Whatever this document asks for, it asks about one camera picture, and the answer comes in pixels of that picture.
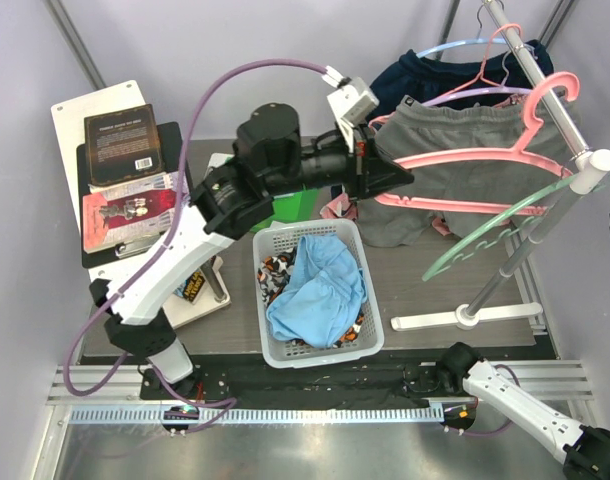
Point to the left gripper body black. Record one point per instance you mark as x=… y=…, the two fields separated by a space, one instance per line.
x=358 y=169

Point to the green plastic hanger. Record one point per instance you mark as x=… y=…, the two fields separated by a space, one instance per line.
x=507 y=223

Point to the pink plastic hanger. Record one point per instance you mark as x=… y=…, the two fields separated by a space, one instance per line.
x=515 y=154

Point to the light blue shorts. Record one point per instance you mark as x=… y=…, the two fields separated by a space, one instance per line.
x=320 y=295

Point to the orange camouflage shorts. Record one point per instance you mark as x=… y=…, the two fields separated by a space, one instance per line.
x=275 y=270

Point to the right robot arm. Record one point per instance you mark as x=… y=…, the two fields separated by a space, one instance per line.
x=582 y=450

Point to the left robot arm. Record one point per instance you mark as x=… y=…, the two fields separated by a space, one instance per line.
x=269 y=160

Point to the grey shorts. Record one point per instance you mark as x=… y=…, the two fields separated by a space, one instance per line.
x=499 y=182

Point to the thin pink hanger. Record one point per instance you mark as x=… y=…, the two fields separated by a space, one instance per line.
x=415 y=74

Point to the purple hanger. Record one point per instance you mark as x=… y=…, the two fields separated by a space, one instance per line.
x=475 y=94

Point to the light blue hanger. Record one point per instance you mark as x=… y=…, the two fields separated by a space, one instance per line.
x=437 y=51

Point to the navy blue shorts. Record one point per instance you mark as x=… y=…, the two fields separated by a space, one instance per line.
x=424 y=79

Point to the white clothes rack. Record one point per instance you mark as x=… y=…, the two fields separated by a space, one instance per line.
x=592 y=167

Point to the green folder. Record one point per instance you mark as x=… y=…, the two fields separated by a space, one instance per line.
x=290 y=208

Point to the white plastic basket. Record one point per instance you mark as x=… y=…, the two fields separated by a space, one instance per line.
x=315 y=299

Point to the blue comic book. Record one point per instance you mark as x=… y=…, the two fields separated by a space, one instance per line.
x=190 y=289

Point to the black clipboard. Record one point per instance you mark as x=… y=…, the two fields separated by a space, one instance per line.
x=171 y=142

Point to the dark brown book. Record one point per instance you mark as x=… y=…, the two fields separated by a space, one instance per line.
x=122 y=146

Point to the red pink comic book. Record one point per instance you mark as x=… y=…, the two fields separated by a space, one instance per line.
x=130 y=211

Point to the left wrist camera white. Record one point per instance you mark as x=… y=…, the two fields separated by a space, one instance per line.
x=350 y=102

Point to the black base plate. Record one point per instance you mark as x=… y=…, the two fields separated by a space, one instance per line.
x=390 y=379

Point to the perforated cable duct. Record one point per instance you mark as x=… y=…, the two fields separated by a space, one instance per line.
x=168 y=414

